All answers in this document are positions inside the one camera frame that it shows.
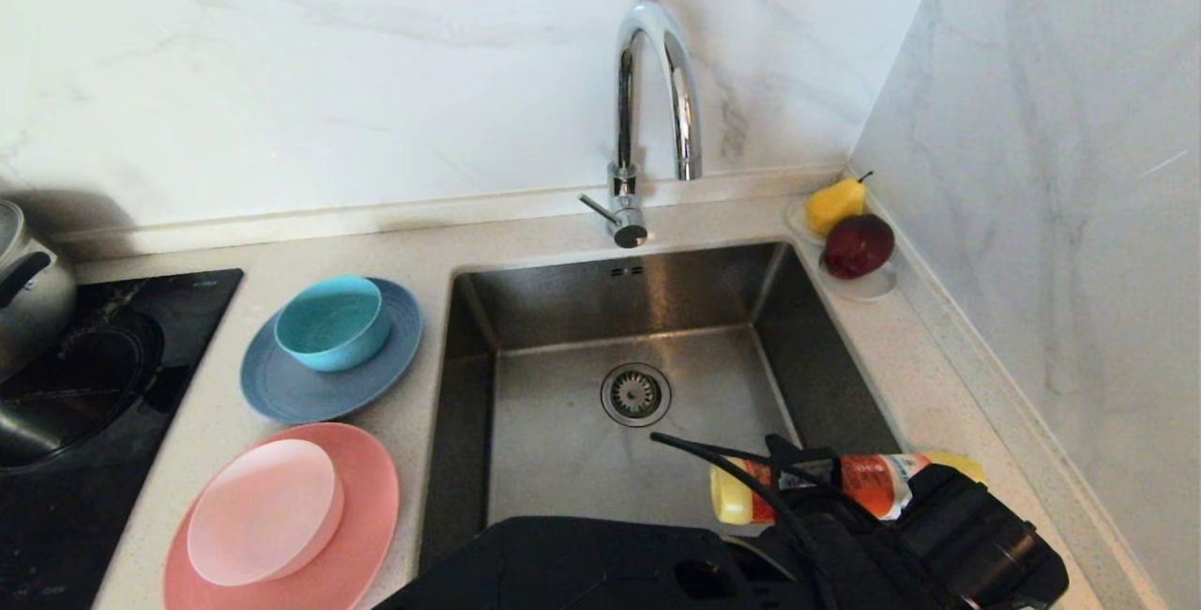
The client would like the white fruit dish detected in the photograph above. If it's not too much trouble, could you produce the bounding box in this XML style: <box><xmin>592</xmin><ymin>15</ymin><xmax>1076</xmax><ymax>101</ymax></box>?
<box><xmin>786</xmin><ymin>198</ymin><xmax>898</xmax><ymax>302</ymax></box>

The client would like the stainless steel sink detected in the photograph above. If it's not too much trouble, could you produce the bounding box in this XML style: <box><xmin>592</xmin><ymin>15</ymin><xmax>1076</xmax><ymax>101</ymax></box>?
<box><xmin>416</xmin><ymin>240</ymin><xmax>911</xmax><ymax>610</ymax></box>

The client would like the teal bowl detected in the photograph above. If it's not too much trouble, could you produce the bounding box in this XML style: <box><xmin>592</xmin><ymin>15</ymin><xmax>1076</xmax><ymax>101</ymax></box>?
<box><xmin>274</xmin><ymin>275</ymin><xmax>392</xmax><ymax>373</ymax></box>

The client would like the stainless steel pot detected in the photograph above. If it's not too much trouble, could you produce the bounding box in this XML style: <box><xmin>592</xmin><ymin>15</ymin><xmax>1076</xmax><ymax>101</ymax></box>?
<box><xmin>0</xmin><ymin>200</ymin><xmax>78</xmax><ymax>384</ymax></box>

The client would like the large salmon pink plate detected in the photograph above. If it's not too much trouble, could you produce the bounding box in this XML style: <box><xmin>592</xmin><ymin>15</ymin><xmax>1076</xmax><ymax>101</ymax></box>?
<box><xmin>162</xmin><ymin>422</ymin><xmax>401</xmax><ymax>610</ymax></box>

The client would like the chrome gooseneck faucet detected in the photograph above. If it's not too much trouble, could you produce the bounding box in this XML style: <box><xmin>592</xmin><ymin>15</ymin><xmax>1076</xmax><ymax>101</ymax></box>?
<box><xmin>578</xmin><ymin>0</ymin><xmax>704</xmax><ymax>249</ymax></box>

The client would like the blue plate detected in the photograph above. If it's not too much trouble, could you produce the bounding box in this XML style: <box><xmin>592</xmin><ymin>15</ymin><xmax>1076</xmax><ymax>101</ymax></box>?
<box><xmin>239</xmin><ymin>278</ymin><xmax>423</xmax><ymax>425</ymax></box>

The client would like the dark red apple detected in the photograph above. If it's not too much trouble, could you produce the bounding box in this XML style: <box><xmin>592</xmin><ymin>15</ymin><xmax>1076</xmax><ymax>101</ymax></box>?
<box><xmin>825</xmin><ymin>213</ymin><xmax>897</xmax><ymax>280</ymax></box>

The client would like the orange dish soap bottle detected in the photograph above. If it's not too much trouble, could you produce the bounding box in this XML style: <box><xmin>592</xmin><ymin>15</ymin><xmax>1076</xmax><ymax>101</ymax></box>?
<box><xmin>709</xmin><ymin>450</ymin><xmax>919</xmax><ymax>526</ymax></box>

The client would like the small light pink plate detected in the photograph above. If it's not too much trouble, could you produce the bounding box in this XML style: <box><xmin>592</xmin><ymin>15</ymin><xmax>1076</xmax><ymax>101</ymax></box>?
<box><xmin>186</xmin><ymin>439</ymin><xmax>344</xmax><ymax>588</ymax></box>

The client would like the yellow pear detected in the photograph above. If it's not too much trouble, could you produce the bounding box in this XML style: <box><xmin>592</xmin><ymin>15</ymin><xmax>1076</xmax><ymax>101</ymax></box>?
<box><xmin>806</xmin><ymin>171</ymin><xmax>874</xmax><ymax>236</ymax></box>

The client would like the black induction cooktop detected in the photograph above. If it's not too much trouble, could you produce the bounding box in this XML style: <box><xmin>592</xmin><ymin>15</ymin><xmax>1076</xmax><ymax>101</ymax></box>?
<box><xmin>0</xmin><ymin>268</ymin><xmax>243</xmax><ymax>610</ymax></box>

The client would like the metal sink drain strainer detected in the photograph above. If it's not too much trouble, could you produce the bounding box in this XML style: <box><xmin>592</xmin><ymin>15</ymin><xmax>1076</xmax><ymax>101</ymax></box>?
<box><xmin>600</xmin><ymin>363</ymin><xmax>673</xmax><ymax>429</ymax></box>

